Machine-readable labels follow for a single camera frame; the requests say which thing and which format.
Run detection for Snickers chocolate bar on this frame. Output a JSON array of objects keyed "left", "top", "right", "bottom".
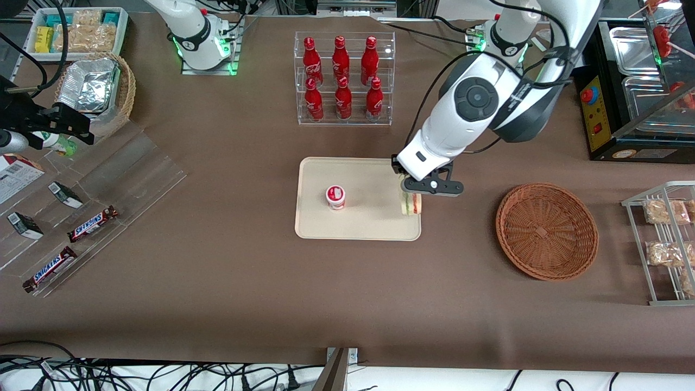
[
  {"left": 67, "top": 206, "right": 119, "bottom": 243},
  {"left": 22, "top": 247, "right": 78, "bottom": 294}
]

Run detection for beige plastic tray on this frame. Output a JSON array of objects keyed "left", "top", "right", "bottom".
[{"left": 294, "top": 157, "right": 422, "bottom": 242}]

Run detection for clear acrylic display stand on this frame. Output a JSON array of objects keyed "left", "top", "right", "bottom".
[{"left": 0, "top": 119, "right": 188, "bottom": 298}]

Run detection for deep tan wicker basket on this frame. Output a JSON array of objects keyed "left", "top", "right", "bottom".
[{"left": 54, "top": 52, "right": 136, "bottom": 140}]

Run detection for green white small bottle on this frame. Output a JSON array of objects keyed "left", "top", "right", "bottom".
[{"left": 31, "top": 131, "right": 78, "bottom": 157}]

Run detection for red cola bottle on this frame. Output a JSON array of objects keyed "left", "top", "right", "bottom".
[
  {"left": 303, "top": 37, "right": 324, "bottom": 87},
  {"left": 332, "top": 36, "right": 350, "bottom": 85},
  {"left": 365, "top": 78, "right": 384, "bottom": 122},
  {"left": 361, "top": 36, "right": 379, "bottom": 86},
  {"left": 334, "top": 77, "right": 352, "bottom": 121},
  {"left": 304, "top": 78, "right": 324, "bottom": 122}
]

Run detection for aluminium foil container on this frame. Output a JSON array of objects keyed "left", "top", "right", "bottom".
[{"left": 57, "top": 58, "right": 120, "bottom": 113}]

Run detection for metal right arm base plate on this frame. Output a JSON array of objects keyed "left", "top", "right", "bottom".
[{"left": 181, "top": 16, "right": 239, "bottom": 77}]

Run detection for steel warmer pan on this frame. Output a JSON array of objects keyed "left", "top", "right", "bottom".
[
  {"left": 608, "top": 26, "right": 666, "bottom": 77},
  {"left": 622, "top": 76, "right": 695, "bottom": 117}
]

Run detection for clear acrylic bottle rack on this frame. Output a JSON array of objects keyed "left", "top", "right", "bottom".
[{"left": 294, "top": 31, "right": 396, "bottom": 127}]

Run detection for black food warmer machine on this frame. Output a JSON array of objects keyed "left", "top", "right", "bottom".
[{"left": 573, "top": 19, "right": 695, "bottom": 162}]

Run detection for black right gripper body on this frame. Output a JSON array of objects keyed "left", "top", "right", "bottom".
[{"left": 0, "top": 76, "right": 55, "bottom": 150}]

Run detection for small black white box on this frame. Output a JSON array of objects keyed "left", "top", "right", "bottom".
[
  {"left": 7, "top": 212, "right": 44, "bottom": 240},
  {"left": 48, "top": 182, "right": 84, "bottom": 209}
]

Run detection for clear bagged rice crackers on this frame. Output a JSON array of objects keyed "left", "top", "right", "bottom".
[{"left": 54, "top": 10, "right": 117, "bottom": 53}]

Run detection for white plastic bin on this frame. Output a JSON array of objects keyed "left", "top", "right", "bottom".
[{"left": 24, "top": 7, "right": 129, "bottom": 61}]

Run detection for black floor cables bundle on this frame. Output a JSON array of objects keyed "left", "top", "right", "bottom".
[{"left": 0, "top": 341, "right": 326, "bottom": 391}]

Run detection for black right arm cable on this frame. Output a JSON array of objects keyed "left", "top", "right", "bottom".
[{"left": 0, "top": 0, "right": 69, "bottom": 98}]

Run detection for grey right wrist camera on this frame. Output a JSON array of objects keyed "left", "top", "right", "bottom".
[{"left": 0, "top": 129, "right": 29, "bottom": 154}]

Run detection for triangle sandwich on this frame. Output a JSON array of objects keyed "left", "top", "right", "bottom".
[{"left": 400, "top": 191, "right": 422, "bottom": 217}]

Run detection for red sausage on stick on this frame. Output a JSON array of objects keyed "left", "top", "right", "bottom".
[{"left": 653, "top": 26, "right": 674, "bottom": 58}]

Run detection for silver wire rack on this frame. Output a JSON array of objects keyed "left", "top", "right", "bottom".
[{"left": 621, "top": 181, "right": 695, "bottom": 306}]

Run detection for round brown wicker basket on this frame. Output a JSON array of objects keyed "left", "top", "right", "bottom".
[{"left": 495, "top": 182, "right": 599, "bottom": 281}]

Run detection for metal table edge bracket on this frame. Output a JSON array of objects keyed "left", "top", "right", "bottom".
[{"left": 312, "top": 348, "right": 359, "bottom": 391}]

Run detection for printed white red carton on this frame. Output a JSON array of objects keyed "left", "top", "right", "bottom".
[{"left": 0, "top": 154, "right": 46, "bottom": 205}]

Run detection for black cable on table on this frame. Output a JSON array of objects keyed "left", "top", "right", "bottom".
[{"left": 380, "top": 15, "right": 484, "bottom": 48}]

